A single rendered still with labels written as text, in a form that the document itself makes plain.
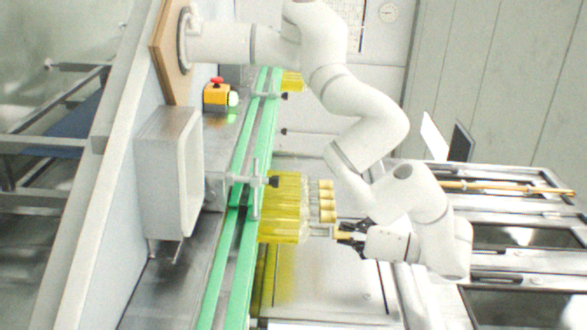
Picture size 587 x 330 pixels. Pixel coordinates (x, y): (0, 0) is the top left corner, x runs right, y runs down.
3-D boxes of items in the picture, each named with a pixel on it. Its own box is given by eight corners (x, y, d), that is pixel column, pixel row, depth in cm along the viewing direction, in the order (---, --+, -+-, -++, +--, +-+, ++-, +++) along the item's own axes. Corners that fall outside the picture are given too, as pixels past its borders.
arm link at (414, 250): (416, 256, 117) (404, 254, 118) (423, 228, 113) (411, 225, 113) (414, 275, 111) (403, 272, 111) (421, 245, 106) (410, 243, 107)
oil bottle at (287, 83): (263, 90, 219) (321, 93, 218) (263, 79, 216) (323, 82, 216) (264, 86, 224) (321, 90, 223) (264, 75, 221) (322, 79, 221)
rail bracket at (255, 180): (224, 220, 111) (277, 223, 110) (224, 158, 103) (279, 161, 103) (227, 213, 113) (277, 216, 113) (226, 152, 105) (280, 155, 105)
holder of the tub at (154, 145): (146, 259, 94) (183, 262, 93) (131, 138, 81) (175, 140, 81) (168, 213, 109) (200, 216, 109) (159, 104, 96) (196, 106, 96)
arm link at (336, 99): (302, 100, 89) (335, 147, 80) (358, 56, 87) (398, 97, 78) (333, 136, 99) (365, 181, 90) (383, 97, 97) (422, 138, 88)
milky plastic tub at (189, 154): (145, 239, 91) (188, 243, 91) (134, 137, 81) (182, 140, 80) (168, 194, 106) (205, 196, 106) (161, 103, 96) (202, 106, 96)
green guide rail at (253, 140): (227, 180, 111) (260, 182, 110) (227, 176, 110) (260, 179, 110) (273, 31, 266) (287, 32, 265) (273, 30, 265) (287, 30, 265)
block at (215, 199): (196, 212, 110) (224, 214, 110) (194, 177, 105) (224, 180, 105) (198, 203, 113) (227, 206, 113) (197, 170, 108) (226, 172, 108)
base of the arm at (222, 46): (172, 25, 94) (247, 28, 93) (184, -11, 101) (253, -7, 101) (183, 80, 106) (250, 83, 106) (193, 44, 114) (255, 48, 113)
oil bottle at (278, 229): (224, 240, 115) (309, 246, 115) (224, 222, 112) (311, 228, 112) (227, 227, 120) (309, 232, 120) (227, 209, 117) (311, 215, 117)
